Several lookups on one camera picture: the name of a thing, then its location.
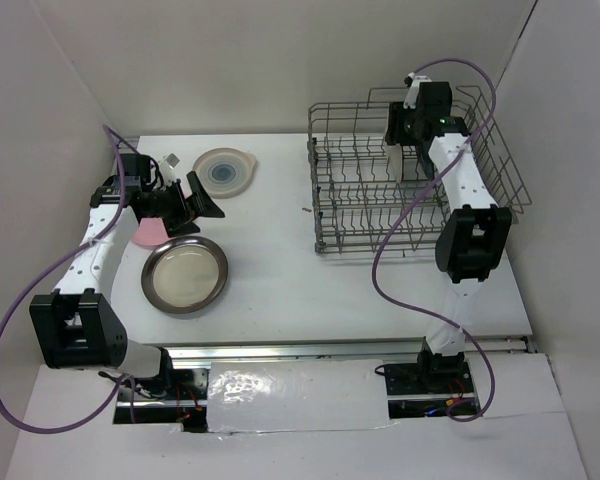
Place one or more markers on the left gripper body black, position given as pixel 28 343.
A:
pixel 170 204

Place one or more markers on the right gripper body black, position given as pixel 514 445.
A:
pixel 402 124

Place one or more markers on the blue floral plate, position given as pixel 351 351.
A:
pixel 425 162

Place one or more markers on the cream plate with tree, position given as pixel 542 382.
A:
pixel 394 154

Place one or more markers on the beige bowl blue rings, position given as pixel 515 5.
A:
pixel 225 172

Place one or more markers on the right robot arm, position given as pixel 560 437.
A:
pixel 472 240

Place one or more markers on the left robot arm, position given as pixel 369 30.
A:
pixel 76 325

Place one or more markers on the pink plate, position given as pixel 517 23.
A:
pixel 151 233

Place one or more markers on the brown rimmed cream plate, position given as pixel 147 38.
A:
pixel 184 275

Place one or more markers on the white sheet front cover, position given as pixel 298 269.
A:
pixel 296 396

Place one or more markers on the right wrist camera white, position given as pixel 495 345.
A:
pixel 413 82

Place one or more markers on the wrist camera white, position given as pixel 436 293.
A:
pixel 168 168
pixel 413 82

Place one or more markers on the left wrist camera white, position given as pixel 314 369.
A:
pixel 168 168

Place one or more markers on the grey wire dish rack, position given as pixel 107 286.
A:
pixel 356 200

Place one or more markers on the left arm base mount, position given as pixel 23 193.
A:
pixel 174 396

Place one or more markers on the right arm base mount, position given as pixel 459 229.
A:
pixel 429 387

